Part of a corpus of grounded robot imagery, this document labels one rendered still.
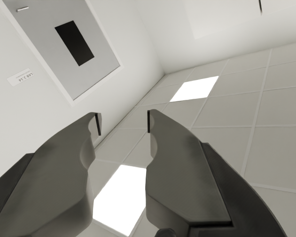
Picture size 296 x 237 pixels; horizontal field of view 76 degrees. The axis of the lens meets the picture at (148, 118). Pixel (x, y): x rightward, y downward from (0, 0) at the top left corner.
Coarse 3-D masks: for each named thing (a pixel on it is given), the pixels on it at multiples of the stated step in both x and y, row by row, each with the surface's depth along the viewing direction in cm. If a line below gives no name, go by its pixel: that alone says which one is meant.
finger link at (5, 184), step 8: (24, 160) 8; (16, 168) 8; (24, 168) 8; (8, 176) 7; (16, 176) 7; (0, 184) 7; (8, 184) 7; (0, 192) 7; (8, 192) 7; (0, 200) 6; (0, 208) 6
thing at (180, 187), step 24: (168, 120) 11; (168, 144) 9; (192, 144) 9; (168, 168) 8; (192, 168) 8; (168, 192) 7; (192, 192) 7; (216, 192) 7; (168, 216) 6; (192, 216) 6; (216, 216) 6
